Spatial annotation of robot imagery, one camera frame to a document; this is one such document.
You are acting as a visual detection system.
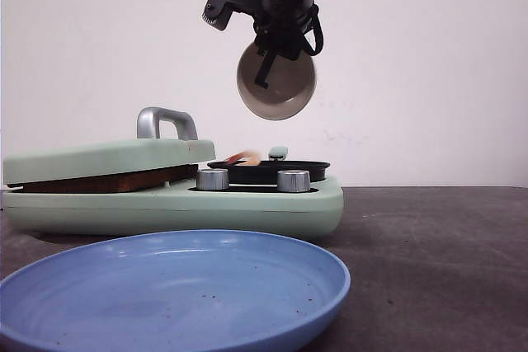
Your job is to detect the silver control knob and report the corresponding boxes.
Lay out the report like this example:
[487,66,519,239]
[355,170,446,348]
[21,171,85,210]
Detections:
[196,168,229,191]
[277,170,311,193]

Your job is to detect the blue plastic plate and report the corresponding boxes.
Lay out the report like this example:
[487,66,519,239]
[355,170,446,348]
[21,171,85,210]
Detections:
[1,230,351,351]

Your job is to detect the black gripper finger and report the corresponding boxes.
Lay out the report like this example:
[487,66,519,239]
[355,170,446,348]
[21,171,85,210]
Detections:
[254,51,275,88]

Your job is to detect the black round frying pan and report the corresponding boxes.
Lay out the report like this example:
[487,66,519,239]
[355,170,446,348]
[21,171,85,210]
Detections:
[207,146,330,185]

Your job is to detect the pink shrimp pieces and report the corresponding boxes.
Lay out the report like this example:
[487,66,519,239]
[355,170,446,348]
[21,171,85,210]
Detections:
[225,150,261,166]

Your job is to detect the silver right control knob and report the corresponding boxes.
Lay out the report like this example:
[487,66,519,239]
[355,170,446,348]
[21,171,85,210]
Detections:
[277,170,311,193]

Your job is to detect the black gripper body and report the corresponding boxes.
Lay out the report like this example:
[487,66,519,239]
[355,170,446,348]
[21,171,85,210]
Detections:
[202,0,323,60]

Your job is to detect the silver left control knob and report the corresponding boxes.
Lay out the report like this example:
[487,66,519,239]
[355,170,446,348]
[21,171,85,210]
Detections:
[196,168,229,191]

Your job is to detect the cream ribbed ceramic bowl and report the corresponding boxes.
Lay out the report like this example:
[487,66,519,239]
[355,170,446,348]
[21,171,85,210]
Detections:
[237,44,317,120]

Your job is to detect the mint green sandwich maker lid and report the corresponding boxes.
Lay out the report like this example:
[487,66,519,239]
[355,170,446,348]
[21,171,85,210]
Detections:
[2,107,215,185]

